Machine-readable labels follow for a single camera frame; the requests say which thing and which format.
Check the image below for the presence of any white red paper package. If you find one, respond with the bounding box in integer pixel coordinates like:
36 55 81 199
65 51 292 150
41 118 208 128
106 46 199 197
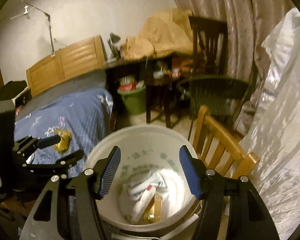
123 170 168 224

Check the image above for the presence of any gold brown cardboard box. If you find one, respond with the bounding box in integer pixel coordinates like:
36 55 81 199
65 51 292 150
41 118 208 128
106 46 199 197
142 193 162 224

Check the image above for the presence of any gold foil wrapper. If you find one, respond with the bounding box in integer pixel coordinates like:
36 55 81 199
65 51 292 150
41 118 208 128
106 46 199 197
53 129 72 154

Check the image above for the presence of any black clothes pile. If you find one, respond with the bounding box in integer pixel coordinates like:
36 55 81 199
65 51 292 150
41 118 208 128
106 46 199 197
0 80 32 108

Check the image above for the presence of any blue checked star bedspread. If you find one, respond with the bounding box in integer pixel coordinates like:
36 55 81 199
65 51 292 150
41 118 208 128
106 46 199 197
14 88 113 177

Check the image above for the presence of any white plastic bucket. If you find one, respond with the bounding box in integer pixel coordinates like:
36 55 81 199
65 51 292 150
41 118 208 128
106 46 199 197
85 125 200 239

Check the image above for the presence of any light wooden chair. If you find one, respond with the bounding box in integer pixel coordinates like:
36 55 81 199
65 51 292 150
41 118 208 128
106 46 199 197
192 105 260 179

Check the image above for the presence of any silver plastic sheet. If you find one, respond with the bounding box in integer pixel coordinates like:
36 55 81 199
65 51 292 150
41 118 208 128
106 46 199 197
241 8 300 239

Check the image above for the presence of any green plastic bin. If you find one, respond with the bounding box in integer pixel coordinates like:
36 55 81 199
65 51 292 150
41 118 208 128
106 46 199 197
117 80 146 115

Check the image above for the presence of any wooden slatted headboard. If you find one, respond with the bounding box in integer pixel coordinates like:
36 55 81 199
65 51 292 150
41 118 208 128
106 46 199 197
26 35 105 96

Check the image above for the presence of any black wicker chair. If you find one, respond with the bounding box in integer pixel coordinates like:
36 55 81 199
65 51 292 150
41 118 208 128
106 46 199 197
177 74 250 139

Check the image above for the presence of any dark wooden desk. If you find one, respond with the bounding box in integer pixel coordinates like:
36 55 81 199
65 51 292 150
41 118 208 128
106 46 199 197
105 53 191 128

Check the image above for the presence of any white ceiling fan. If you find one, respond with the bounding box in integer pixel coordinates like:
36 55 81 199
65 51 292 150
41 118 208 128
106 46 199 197
10 5 30 20

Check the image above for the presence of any black desk lamp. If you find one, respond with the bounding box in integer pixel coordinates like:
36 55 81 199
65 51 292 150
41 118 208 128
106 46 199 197
108 33 121 59

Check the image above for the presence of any dark wooden chair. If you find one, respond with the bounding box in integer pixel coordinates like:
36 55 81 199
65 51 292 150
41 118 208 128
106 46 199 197
189 16 228 75

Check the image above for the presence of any patterned brown curtain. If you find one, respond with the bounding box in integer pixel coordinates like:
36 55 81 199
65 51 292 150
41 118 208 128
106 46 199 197
174 0 295 134

